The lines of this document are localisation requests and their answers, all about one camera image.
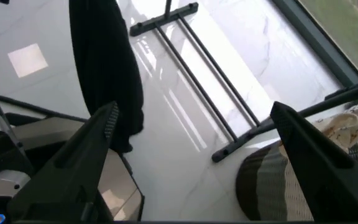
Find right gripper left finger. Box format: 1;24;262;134
6;101;120;222

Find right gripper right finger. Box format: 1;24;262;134
270;101;358;222

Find black garment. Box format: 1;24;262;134
68;0;145;154

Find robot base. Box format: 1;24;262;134
0;70;145;222

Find white laundry basket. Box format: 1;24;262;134
235;99;358;222

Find black clothes rack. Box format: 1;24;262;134
129;0;358;164

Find cream printed garment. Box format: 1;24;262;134
312;112;358;153

